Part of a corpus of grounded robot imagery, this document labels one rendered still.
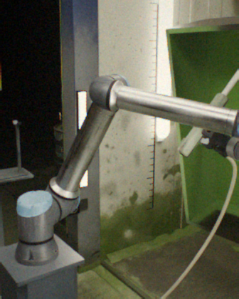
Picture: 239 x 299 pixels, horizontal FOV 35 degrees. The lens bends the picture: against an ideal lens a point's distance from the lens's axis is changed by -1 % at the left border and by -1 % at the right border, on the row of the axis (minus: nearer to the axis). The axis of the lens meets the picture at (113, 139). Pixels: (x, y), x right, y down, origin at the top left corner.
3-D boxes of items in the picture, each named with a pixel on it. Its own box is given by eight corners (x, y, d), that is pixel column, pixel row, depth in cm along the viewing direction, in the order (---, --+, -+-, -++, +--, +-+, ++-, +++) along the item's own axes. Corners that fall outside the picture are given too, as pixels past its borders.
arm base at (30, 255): (25, 271, 155) (23, 248, 152) (8, 251, 170) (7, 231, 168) (66, 257, 165) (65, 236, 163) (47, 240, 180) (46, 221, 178)
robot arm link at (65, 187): (29, 211, 177) (94, 67, 148) (50, 198, 192) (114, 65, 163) (54, 231, 173) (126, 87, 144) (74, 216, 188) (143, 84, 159)
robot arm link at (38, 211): (11, 238, 162) (8, 198, 158) (34, 222, 177) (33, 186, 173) (40, 245, 155) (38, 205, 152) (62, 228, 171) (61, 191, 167)
